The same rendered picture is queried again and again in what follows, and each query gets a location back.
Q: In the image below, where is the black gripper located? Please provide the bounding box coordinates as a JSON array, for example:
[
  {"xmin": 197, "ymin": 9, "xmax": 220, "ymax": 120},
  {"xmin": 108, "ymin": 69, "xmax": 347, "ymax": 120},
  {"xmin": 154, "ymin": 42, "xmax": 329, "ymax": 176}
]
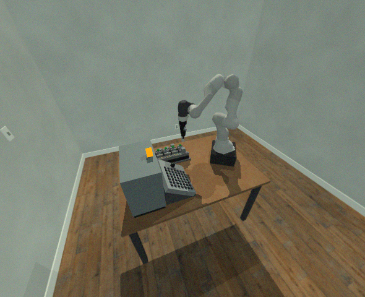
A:
[{"xmin": 179, "ymin": 121, "xmax": 187, "ymax": 142}]

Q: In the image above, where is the grey control cabinet with keypad desk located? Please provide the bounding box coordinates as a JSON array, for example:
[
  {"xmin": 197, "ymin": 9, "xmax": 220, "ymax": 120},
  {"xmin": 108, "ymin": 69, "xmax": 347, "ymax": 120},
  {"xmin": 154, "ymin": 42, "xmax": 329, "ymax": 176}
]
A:
[{"xmin": 119, "ymin": 140, "xmax": 196, "ymax": 218}]

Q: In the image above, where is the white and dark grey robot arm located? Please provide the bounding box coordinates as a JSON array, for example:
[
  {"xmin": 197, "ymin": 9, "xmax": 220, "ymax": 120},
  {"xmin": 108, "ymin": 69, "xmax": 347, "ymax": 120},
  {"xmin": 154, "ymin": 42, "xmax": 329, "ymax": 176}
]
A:
[{"xmin": 178, "ymin": 74, "xmax": 243, "ymax": 154}]

